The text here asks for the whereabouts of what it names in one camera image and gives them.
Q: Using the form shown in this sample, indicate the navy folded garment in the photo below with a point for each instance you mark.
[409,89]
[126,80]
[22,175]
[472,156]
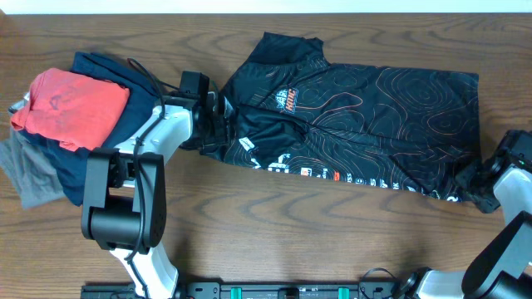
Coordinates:
[71,166]

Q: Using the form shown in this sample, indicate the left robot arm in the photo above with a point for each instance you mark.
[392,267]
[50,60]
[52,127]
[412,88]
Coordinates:
[124,207]

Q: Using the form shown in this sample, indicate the grey folded garment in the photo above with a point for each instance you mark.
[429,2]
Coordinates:
[30,172]

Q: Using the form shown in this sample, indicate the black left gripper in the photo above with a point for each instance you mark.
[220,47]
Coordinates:
[224,132]

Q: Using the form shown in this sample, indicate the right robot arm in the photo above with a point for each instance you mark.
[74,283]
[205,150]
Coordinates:
[502,181]

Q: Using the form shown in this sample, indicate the orange folded shirt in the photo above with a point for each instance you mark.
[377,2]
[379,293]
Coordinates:
[75,110]

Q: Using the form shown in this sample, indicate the black orange patterned jersey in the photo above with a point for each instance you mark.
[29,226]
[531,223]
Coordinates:
[387,127]

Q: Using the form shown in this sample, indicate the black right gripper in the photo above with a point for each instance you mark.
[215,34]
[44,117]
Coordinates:
[463,178]

